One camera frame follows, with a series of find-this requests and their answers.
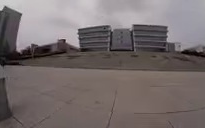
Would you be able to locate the grassy slope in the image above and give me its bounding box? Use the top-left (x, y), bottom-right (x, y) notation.
top-left (18, 50), bottom-right (205, 72)

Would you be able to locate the grey concrete slab plaza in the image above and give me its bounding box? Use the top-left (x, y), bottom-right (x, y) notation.
top-left (0, 64), bottom-right (205, 128)

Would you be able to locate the grey horizontally banded building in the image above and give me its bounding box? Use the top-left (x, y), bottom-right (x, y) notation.
top-left (77, 23), bottom-right (183, 53)

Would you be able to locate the low brown building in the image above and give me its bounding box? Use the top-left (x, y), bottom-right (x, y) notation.
top-left (19, 38), bottom-right (80, 58)

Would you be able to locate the tall grey building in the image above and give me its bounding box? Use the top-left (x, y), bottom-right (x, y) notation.
top-left (0, 5), bottom-right (23, 61)

